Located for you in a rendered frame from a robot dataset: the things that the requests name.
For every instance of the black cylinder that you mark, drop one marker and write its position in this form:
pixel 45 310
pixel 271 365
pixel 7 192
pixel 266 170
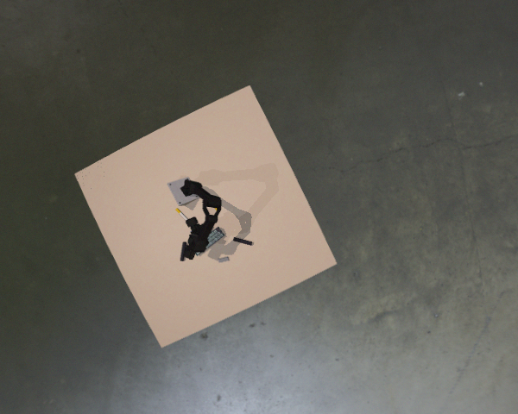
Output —
pixel 183 250
pixel 242 241

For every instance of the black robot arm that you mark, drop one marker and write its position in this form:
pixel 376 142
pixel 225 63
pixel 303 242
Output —
pixel 197 243

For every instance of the grey letter keyboard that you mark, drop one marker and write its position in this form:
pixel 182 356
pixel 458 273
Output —
pixel 213 237

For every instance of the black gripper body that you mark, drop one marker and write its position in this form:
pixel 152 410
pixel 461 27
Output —
pixel 194 228

